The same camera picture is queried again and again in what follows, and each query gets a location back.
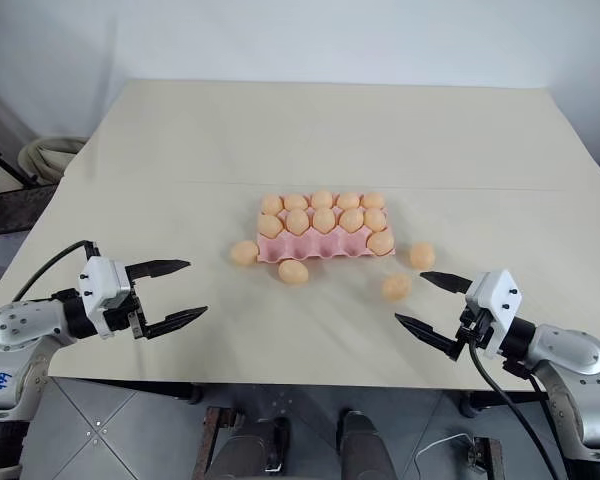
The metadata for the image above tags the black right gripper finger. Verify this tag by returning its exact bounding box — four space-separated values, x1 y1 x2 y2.
394 312 457 361
419 270 471 296

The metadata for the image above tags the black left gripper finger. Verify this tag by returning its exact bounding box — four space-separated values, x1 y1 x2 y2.
124 258 192 283
146 305 210 342

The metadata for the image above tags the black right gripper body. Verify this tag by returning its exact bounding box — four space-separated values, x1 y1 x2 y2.
451 293 490 361

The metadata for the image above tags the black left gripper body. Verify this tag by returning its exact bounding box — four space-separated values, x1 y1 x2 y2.
99 264 151 343

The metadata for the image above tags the pink egg tray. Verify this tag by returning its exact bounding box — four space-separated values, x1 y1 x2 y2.
255 193 397 264

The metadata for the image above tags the dark rounded shape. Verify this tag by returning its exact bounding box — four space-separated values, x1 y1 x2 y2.
210 416 292 480
337 409 399 480

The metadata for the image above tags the black textured floor plate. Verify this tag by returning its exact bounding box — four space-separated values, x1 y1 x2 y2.
0 184 57 237

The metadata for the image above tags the beige fabric bin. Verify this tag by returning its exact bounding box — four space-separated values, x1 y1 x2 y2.
18 134 88 187

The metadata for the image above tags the black tripod stand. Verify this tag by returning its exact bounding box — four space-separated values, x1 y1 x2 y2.
0 133 39 187

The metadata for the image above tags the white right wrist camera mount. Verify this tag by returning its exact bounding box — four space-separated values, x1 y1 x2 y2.
462 269 524 361

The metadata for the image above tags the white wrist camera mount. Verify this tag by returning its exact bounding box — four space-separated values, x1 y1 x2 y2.
462 269 524 361
77 256 132 340

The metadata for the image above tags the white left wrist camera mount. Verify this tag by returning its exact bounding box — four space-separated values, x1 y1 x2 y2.
77 256 132 340

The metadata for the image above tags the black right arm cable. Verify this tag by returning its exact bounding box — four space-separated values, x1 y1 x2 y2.
468 339 577 480

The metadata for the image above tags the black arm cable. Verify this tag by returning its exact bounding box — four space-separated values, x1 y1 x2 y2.
11 239 100 304
468 339 577 480

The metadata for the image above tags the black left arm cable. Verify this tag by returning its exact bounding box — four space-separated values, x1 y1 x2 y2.
11 239 100 304

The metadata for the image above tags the thin white wire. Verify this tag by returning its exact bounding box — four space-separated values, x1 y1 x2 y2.
413 431 475 464

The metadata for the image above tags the rusty metal frame leg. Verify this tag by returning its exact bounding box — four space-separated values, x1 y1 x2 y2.
469 435 505 480
191 404 233 480

